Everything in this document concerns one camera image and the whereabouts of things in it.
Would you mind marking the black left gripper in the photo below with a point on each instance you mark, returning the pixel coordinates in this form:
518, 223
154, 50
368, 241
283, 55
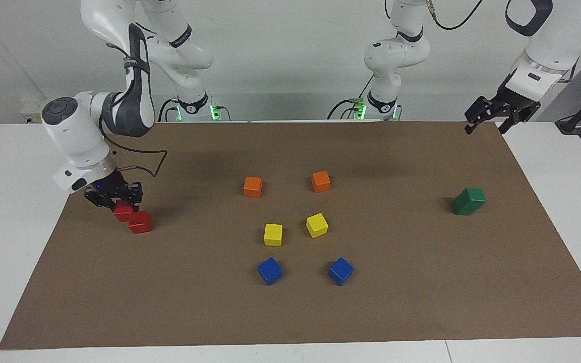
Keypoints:
511, 97

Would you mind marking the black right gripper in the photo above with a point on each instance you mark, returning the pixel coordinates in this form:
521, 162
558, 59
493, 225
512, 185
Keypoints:
106, 185

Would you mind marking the red wooden cube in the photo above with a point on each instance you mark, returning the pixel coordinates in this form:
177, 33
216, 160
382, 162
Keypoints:
123, 210
140, 222

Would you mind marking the green wooden cube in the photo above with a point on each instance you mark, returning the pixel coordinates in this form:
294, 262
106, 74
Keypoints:
461, 207
473, 195

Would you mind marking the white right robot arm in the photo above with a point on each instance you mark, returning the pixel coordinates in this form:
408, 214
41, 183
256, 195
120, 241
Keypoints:
73, 136

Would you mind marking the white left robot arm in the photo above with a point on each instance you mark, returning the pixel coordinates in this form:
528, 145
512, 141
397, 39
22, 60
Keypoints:
396, 55

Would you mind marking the brown paper mat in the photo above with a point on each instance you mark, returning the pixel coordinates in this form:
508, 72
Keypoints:
169, 282

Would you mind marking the white power strip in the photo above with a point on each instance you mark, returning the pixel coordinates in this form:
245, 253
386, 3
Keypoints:
32, 113

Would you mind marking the orange wooden cube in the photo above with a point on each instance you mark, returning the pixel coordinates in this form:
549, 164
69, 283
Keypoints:
252, 186
321, 181

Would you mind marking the yellow wooden cube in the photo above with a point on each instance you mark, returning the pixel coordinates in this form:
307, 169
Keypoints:
316, 225
273, 234

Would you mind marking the blue wooden cube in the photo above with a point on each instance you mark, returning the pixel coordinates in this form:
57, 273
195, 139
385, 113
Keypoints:
340, 270
270, 270

